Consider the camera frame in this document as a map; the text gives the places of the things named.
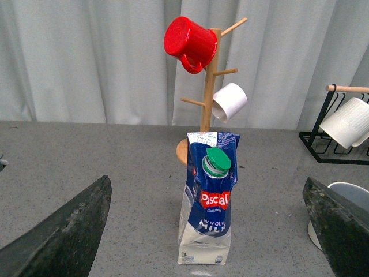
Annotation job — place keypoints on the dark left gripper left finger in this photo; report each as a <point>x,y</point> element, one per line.
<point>66,242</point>

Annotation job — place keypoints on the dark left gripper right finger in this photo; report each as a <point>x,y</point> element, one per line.
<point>341,227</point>

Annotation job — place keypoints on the cream cup with handle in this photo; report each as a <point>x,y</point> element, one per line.
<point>352,192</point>

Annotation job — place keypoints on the blue white milk carton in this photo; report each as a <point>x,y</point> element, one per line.
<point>204,235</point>

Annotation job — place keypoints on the white ribbed mug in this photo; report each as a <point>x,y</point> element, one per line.
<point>348,126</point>

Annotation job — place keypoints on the wooden mug tree stand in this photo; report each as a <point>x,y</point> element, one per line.
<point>211,73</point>

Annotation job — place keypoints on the white smooth mug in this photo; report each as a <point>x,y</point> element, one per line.
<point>228,101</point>

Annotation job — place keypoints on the grey-white curtain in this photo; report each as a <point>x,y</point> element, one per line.
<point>104,61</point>

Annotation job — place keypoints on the red mug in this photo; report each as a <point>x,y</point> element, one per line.
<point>193,45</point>

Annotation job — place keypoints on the black wire mug rack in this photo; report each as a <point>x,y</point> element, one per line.
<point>320,144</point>

